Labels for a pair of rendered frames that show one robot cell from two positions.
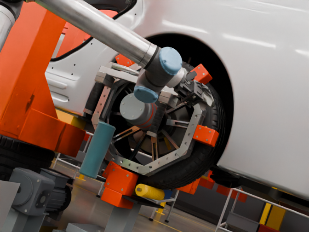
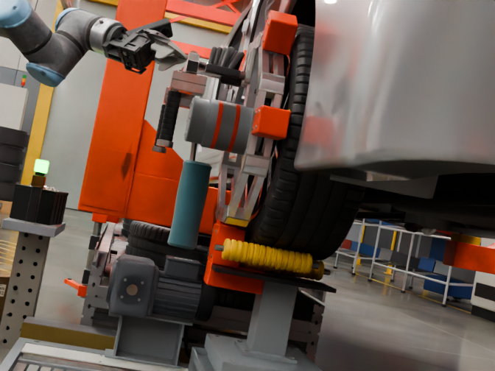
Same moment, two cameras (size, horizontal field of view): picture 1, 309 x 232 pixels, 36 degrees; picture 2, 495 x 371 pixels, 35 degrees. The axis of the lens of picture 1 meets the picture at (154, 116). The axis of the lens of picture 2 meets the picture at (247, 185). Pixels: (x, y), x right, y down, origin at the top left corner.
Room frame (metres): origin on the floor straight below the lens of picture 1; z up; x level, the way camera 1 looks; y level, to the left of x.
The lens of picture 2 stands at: (1.06, -1.82, 0.63)
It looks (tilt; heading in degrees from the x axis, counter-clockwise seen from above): 2 degrees up; 55
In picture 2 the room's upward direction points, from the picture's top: 11 degrees clockwise
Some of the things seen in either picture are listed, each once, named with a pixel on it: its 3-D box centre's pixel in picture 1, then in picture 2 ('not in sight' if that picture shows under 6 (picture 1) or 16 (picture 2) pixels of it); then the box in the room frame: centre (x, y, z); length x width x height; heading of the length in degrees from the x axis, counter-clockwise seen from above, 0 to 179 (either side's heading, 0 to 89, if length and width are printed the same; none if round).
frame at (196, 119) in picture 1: (146, 115); (247, 131); (2.30, 0.03, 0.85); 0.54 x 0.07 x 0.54; 64
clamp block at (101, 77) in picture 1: (105, 79); (179, 97); (2.19, 0.28, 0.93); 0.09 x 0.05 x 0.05; 154
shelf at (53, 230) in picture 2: not in sight; (36, 224); (2.02, 0.81, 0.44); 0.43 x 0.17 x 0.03; 64
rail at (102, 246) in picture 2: not in sight; (107, 252); (2.77, 1.77, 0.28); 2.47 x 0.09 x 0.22; 64
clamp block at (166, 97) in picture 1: (168, 99); (188, 82); (2.04, -0.03, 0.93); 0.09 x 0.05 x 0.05; 154
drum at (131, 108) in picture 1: (141, 112); (224, 126); (2.24, 0.07, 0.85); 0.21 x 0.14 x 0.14; 154
